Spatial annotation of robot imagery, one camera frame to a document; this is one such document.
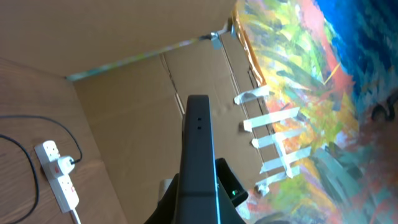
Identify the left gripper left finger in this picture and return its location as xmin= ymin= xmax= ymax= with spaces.
xmin=144 ymin=173 xmax=179 ymax=224

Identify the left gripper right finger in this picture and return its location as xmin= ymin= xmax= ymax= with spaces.
xmin=218 ymin=183 xmax=245 ymax=224

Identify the Samsung Galaxy smartphone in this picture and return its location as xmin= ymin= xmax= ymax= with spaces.
xmin=174 ymin=95 xmax=220 ymax=224

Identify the black USB charging cable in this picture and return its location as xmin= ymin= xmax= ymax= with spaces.
xmin=0 ymin=114 xmax=83 ymax=224

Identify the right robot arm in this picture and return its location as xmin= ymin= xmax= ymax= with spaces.
xmin=215 ymin=158 xmax=249 ymax=207

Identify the white charger plug adapter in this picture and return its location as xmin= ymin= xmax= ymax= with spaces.
xmin=48 ymin=156 xmax=75 ymax=179

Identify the white power strip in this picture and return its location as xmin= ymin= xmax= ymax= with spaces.
xmin=34 ymin=140 xmax=79 ymax=213

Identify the white power strip cord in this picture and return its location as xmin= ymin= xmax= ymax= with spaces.
xmin=70 ymin=208 xmax=82 ymax=224

